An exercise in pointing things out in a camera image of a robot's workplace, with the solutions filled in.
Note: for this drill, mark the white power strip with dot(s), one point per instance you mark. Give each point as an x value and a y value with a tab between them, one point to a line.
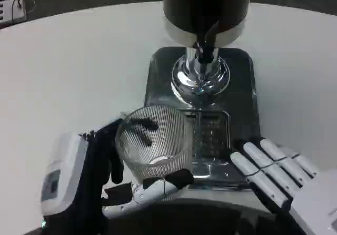
11	9

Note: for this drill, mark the steel drip tray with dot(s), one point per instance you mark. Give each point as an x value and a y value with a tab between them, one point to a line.
202	119

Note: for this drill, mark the black dispenser tap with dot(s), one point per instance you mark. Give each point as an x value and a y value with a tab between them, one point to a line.
206	45

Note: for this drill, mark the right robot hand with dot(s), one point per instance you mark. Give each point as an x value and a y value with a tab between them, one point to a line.
284	177

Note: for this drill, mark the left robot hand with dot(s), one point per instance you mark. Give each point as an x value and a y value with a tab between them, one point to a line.
87	171

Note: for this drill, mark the black drink dispenser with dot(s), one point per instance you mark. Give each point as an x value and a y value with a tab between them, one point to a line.
204	29

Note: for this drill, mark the clear ribbed glass cup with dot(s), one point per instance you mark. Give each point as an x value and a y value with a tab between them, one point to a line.
156	145

